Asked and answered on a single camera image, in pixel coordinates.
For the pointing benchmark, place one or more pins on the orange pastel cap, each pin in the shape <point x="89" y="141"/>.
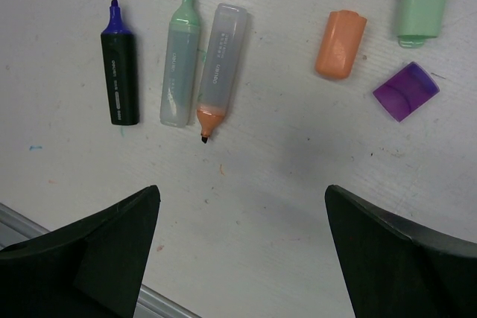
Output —
<point x="339" y="46"/>

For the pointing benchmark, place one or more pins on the green pastel cap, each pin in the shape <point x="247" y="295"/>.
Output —
<point x="418" y="21"/>

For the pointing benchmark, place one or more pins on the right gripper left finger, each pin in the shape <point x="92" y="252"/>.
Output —
<point x="93" y="267"/>

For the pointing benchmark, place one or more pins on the purple black highlighter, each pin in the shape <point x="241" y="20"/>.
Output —
<point x="118" y="44"/>

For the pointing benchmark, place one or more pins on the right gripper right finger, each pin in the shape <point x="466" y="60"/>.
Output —
<point x="394" y="267"/>

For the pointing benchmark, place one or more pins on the green pastel highlighter body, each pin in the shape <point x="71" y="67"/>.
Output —
<point x="180" y="64"/>

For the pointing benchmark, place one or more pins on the purple cap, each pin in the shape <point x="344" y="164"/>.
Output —
<point x="406" y="91"/>

